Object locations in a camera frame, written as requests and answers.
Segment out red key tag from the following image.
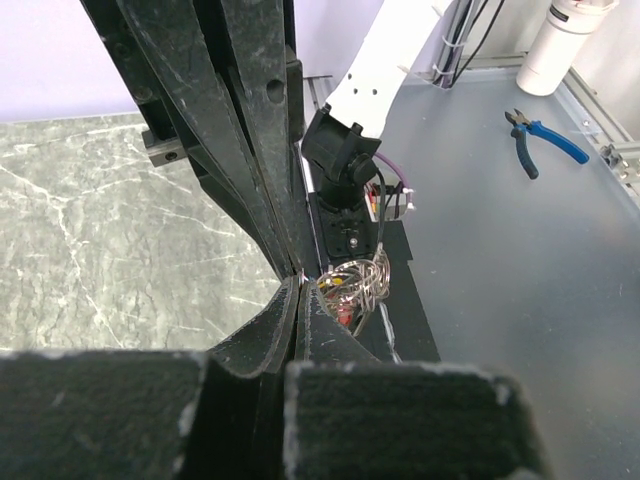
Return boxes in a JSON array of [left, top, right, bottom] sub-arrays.
[[337, 309, 353, 327]]

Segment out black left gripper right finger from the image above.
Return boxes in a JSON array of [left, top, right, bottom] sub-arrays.
[[287, 283, 553, 479]]

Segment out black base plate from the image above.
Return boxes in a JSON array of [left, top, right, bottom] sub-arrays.
[[304, 189, 441, 364]]

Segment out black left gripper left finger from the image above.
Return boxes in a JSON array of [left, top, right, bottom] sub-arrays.
[[1, 277, 299, 479]]

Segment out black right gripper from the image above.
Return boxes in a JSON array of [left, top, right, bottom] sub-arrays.
[[83, 1, 315, 278]]

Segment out white cylindrical bottle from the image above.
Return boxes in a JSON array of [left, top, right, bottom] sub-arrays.
[[516, 0, 619, 96]]

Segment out blue handled pliers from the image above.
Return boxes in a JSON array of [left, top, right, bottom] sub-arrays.
[[503, 109, 591, 180]]

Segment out aluminium rail frame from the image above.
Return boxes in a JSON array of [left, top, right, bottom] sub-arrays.
[[563, 67, 639, 205]]

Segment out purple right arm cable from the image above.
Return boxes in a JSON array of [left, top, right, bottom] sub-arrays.
[[374, 152, 417, 211]]

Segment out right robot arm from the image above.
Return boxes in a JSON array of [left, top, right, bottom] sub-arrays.
[[83, 1, 448, 278]]

